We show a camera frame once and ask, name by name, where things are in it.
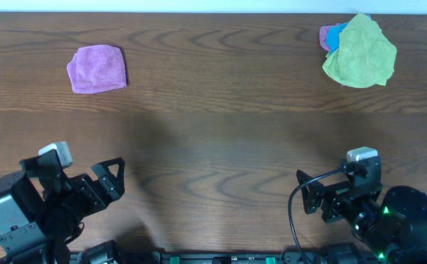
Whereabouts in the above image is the purple microfiber cloth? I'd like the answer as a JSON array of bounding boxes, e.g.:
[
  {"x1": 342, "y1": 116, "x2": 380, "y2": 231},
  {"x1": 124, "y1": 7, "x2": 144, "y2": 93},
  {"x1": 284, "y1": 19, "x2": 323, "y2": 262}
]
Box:
[{"x1": 67, "y1": 45, "x2": 127, "y2": 94}]

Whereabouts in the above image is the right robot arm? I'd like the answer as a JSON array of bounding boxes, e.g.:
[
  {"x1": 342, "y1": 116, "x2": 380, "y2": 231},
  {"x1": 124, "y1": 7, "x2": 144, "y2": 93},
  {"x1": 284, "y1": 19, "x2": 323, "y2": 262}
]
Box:
[{"x1": 294, "y1": 155, "x2": 427, "y2": 263}]

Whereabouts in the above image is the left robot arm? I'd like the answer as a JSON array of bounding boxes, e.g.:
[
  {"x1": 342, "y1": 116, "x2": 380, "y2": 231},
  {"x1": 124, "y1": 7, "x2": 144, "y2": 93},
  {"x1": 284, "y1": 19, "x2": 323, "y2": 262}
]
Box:
[{"x1": 0, "y1": 150, "x2": 125, "y2": 263}]

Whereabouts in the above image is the green microfiber cloth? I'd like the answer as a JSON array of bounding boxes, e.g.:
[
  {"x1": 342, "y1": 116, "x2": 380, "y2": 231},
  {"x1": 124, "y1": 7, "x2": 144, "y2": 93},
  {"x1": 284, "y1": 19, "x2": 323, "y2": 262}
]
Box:
[{"x1": 322, "y1": 13, "x2": 397, "y2": 89}]

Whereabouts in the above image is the blue microfiber cloth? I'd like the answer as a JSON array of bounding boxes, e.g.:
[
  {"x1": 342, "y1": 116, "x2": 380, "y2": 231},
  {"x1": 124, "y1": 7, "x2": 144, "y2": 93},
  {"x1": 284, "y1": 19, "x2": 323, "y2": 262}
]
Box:
[{"x1": 326, "y1": 15, "x2": 372, "y2": 55}]

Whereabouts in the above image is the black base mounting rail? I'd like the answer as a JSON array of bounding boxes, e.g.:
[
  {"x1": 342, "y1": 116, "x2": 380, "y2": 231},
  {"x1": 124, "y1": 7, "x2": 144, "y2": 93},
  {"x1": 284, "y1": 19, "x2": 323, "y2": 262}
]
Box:
[{"x1": 70, "y1": 241, "x2": 383, "y2": 264}]

